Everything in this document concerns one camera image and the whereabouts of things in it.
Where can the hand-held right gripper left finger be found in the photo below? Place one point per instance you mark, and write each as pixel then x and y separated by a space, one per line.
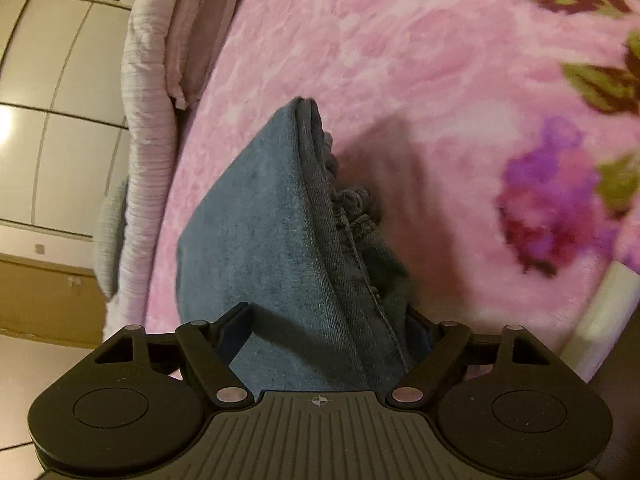
pixel 234 332

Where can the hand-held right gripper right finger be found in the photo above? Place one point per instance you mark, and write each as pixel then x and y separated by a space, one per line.
pixel 422 337

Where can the blue denim jeans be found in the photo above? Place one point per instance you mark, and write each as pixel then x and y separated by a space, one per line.
pixel 280 240

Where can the grey pillow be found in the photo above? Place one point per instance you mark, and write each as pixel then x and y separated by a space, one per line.
pixel 109 240

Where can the beige striped quilt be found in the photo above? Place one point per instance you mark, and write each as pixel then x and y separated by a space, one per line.
pixel 145 135

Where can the pink floral blanket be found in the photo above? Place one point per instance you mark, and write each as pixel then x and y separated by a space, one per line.
pixel 425 85

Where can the white wardrobe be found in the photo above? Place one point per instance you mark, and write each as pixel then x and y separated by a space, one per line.
pixel 60 110

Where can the pink folded blanket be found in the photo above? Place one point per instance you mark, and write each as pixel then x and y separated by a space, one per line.
pixel 200 25

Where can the white bed frame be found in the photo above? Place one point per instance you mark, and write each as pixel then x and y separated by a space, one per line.
pixel 605 310

